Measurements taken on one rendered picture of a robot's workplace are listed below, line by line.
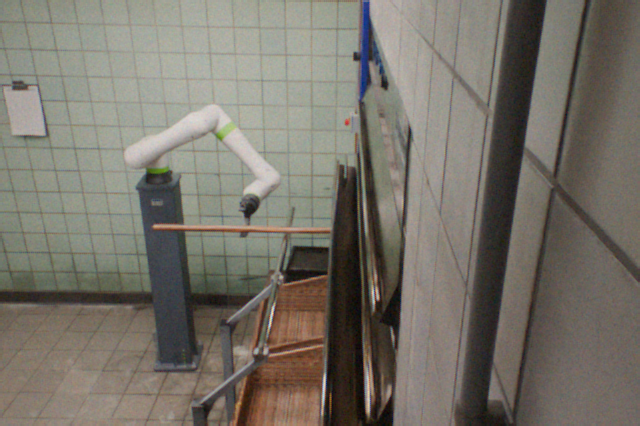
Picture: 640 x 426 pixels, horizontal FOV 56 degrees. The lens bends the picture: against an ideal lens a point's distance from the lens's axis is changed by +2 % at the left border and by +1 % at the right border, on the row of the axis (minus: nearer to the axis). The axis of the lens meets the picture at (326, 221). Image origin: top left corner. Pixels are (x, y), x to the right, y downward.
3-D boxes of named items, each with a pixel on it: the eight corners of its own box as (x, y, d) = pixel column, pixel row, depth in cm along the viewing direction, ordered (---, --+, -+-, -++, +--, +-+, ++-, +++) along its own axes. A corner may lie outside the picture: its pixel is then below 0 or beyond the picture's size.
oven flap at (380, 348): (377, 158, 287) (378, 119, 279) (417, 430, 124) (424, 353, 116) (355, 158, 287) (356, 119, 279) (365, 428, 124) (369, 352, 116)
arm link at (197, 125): (113, 154, 300) (193, 111, 278) (132, 145, 314) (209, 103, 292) (127, 176, 303) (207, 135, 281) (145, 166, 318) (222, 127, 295)
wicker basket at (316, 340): (354, 312, 320) (356, 267, 308) (358, 381, 269) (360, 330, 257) (265, 311, 320) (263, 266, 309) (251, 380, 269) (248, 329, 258)
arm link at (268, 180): (225, 140, 310) (218, 144, 300) (240, 126, 307) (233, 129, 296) (272, 192, 314) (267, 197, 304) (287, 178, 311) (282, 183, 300)
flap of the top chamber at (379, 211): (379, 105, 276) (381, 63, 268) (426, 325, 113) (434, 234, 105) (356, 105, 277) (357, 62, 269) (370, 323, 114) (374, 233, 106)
